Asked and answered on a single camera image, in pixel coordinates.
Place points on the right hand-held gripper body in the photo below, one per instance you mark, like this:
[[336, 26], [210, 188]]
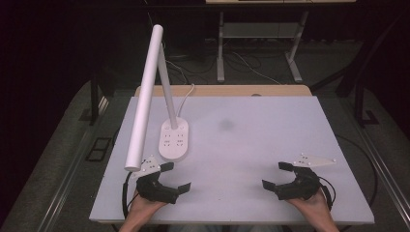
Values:
[[298, 187]]

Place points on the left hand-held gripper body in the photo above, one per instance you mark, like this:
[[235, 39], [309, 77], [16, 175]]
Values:
[[154, 190]]

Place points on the white desk lamp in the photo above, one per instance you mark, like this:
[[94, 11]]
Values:
[[145, 96]]

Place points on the person's left hand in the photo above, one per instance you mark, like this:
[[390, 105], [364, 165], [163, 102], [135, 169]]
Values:
[[143, 206]]

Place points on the person's right hand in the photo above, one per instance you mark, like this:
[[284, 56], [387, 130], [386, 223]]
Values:
[[309, 206]]

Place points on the white table mat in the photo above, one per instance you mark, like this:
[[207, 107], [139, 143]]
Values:
[[241, 145]]

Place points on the black metal stand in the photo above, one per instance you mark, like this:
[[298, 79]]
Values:
[[359, 103], [93, 100]]

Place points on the grey metal stand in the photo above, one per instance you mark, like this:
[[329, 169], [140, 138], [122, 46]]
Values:
[[220, 64]]

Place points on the black floor frame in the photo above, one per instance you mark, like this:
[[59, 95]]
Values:
[[91, 149]]

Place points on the aluminium floor rail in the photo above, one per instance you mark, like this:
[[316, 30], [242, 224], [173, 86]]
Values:
[[388, 174], [66, 180]]

